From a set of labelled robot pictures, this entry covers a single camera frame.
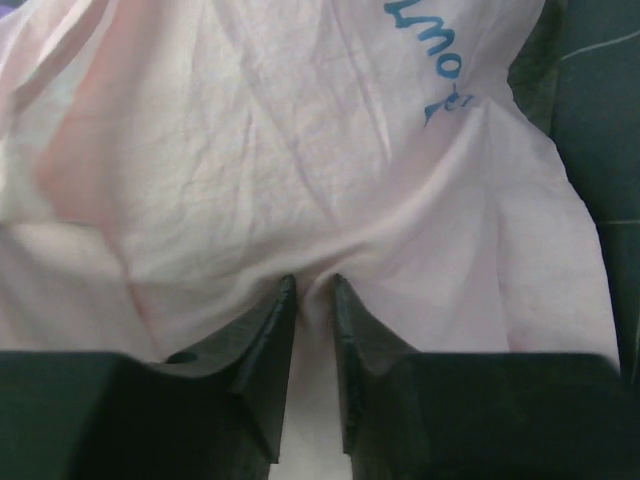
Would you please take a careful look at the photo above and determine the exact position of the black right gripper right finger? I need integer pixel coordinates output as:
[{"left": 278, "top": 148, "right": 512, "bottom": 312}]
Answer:
[{"left": 333, "top": 276, "right": 639, "bottom": 479}]

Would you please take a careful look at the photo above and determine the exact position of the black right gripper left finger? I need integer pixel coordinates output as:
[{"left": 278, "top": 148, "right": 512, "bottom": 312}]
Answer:
[{"left": 1, "top": 276, "right": 297, "bottom": 479}]

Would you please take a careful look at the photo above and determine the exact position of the purple printed pillowcase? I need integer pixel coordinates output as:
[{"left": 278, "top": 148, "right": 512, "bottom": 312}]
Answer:
[{"left": 1, "top": 1, "right": 618, "bottom": 479}]

